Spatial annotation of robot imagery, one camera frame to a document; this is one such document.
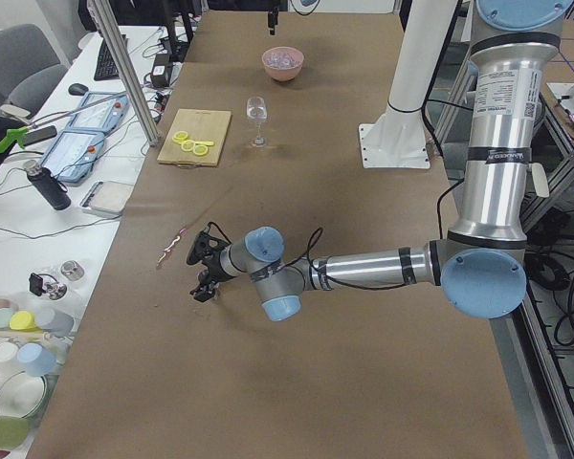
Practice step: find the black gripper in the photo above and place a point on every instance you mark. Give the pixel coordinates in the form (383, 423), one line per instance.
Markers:
(211, 273)
(273, 19)

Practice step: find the pile of clear ice cubes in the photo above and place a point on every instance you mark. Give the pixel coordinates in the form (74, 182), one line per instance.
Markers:
(280, 58)

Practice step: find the clear wine glass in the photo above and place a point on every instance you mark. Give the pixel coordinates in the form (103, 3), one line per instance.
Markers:
(257, 114)

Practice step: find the pink bowl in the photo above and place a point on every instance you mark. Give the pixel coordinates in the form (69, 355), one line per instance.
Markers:
(285, 75)

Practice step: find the black power adapter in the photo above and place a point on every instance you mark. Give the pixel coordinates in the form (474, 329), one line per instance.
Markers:
(161, 71)

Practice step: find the bamboo cutting board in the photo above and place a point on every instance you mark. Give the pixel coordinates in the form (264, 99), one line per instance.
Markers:
(201, 125)

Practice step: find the white digital scale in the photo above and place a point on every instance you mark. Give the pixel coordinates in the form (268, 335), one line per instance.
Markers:
(106, 198)

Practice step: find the yellow lemon slice three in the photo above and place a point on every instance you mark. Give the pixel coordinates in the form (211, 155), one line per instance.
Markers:
(200, 150)

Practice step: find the yellow lemon slice two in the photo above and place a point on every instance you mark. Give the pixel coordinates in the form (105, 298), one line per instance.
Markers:
(188, 145)

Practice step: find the yellow lemon slice one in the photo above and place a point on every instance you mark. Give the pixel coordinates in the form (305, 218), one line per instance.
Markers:
(180, 136)

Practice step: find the black keyboard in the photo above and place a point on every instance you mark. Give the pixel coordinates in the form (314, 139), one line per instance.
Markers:
(106, 68)

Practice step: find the light blue cup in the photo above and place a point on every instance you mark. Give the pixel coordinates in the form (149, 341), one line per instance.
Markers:
(36, 360)

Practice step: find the black water bottle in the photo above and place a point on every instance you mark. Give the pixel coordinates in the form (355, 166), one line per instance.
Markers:
(50, 188)

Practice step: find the yellow cup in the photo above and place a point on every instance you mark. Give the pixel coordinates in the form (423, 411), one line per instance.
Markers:
(23, 321)

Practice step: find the blue teach pendant near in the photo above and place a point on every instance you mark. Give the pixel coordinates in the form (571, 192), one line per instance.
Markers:
(72, 154)

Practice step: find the blue teach pendant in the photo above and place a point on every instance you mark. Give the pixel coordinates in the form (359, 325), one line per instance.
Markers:
(72, 154)
(99, 111)

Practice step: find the blue teach pendant far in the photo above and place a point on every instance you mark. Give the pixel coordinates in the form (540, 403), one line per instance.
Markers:
(99, 111)

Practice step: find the white plate green rim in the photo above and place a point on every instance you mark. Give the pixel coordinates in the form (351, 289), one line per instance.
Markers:
(22, 395)

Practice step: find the black computer mouse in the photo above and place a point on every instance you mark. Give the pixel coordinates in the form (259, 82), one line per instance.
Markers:
(77, 89)

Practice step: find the grey office chair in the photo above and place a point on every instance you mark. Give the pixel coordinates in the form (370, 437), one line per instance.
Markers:
(29, 67)

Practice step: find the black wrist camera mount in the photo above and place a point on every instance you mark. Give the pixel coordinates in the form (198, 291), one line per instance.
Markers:
(205, 248)

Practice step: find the aluminium frame post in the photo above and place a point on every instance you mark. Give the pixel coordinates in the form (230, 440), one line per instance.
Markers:
(107, 25)

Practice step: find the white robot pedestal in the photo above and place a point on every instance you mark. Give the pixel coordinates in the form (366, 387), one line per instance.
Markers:
(397, 139)

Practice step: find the green handled grabber tool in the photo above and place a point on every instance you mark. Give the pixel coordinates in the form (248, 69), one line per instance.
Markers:
(18, 135)

